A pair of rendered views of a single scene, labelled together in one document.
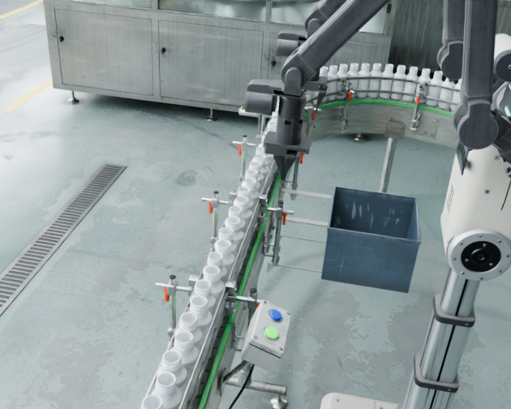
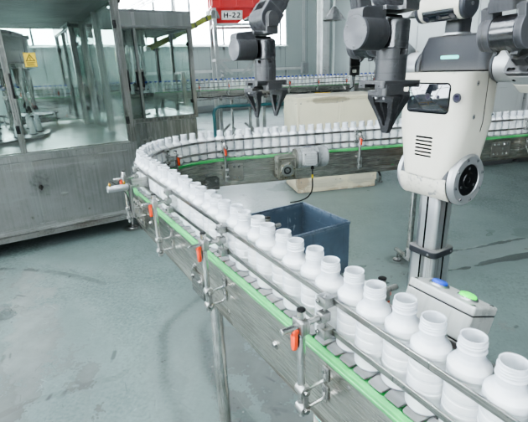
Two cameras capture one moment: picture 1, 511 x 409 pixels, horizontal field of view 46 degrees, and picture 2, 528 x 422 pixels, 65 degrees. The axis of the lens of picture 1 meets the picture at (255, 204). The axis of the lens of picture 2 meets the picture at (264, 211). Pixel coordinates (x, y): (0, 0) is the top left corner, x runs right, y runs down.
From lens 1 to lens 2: 1.11 m
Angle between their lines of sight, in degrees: 37
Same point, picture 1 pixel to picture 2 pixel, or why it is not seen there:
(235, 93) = (10, 225)
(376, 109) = (194, 171)
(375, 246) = (320, 239)
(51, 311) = not seen: outside the picture
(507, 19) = (184, 127)
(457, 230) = (450, 164)
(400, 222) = (296, 228)
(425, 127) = (233, 172)
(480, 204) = (469, 130)
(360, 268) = not seen: hidden behind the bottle
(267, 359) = (484, 326)
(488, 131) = not seen: outside the picture
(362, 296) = not seen: hidden behind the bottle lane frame
